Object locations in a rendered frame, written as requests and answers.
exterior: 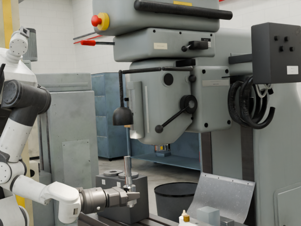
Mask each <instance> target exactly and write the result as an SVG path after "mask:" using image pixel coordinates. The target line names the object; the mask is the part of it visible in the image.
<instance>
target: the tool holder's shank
mask: <svg viewBox="0 0 301 226"><path fill-rule="evenodd" d="M124 164H125V184H126V186H127V187H130V186H132V183H133V179H132V173H131V161H130V156H124Z"/></svg>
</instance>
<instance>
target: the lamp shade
mask: <svg viewBox="0 0 301 226"><path fill-rule="evenodd" d="M112 122H113V126H124V125H132V124H133V114H132V112H131V110H130V109H129V108H127V107H119V108H117V109H116V110H114V113H113V117H112Z"/></svg>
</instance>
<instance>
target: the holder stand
mask: <svg viewBox="0 0 301 226"><path fill-rule="evenodd" d="M131 173H132V179H133V183H132V184H133V185H135V186H136V192H139V193H140V198H139V199H137V203H136V204H134V206H133V207H128V206H125V207H120V206H117V207H111V208H109V207H107V208H105V210H104V211H103V212H98V216H102V217H106V218H109V219H112V220H116V221H120V222H124V223H128V224H133V223H136V222H138V221H140V220H143V219H145V218H148V217H149V200H148V182H147V176H145V175H138V173H137V172H131ZM95 182H96V188H97V187H101V188H102V190H104V189H111V188H112V187H119V188H121V189H122V190H123V186H124V185H126V184H125V172H124V173H123V171H122V170H108V171H104V173H103V174H100V175H96V176H95Z"/></svg>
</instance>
